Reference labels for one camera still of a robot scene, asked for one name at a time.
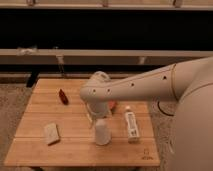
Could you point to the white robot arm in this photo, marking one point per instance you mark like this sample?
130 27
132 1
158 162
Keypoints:
190 84

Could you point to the beige sponge block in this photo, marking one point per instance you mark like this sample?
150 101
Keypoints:
51 134

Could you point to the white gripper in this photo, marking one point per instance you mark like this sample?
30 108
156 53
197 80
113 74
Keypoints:
97 110

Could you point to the white tube bottle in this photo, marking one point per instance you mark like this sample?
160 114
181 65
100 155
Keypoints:
132 127

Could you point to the white ceramic cup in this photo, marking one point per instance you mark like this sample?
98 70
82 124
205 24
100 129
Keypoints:
102 133

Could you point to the orange bowl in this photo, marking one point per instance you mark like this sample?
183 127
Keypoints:
112 105

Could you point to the small dark red object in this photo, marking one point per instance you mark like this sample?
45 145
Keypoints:
63 97

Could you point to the wooden table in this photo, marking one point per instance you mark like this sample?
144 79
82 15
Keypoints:
76 146

